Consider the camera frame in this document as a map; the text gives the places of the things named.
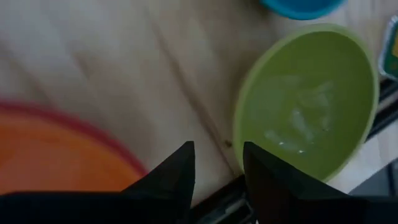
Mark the blue plastic bowl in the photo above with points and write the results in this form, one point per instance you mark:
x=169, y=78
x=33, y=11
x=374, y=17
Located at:
x=300, y=7

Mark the green plastic bowl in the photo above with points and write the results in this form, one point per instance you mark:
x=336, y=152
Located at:
x=308, y=102

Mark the orange plate with red rim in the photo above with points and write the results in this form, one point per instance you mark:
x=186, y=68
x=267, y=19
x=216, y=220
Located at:
x=56, y=155

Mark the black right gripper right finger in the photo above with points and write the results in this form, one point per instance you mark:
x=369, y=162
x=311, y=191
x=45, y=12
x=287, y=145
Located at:
x=280, y=193

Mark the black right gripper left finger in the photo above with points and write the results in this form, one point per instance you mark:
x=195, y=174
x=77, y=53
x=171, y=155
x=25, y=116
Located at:
x=168, y=193

